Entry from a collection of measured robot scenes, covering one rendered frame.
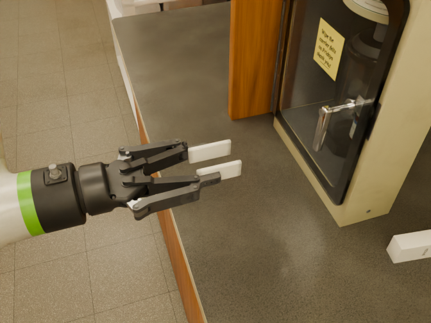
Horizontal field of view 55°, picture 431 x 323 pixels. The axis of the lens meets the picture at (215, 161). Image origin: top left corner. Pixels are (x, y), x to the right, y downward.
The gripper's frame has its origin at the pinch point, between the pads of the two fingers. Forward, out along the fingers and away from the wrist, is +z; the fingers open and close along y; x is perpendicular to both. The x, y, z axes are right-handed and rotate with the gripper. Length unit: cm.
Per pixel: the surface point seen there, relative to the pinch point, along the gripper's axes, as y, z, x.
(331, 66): 7.0, 22.2, -8.7
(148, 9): 150, 16, 48
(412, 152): -5.9, 33.2, 2.3
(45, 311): 46, -54, 116
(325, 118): -1.1, 17.5, -5.2
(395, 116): -5.7, 26.2, -7.2
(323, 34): 11.0, 22.2, -12.1
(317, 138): -0.8, 17.2, -0.9
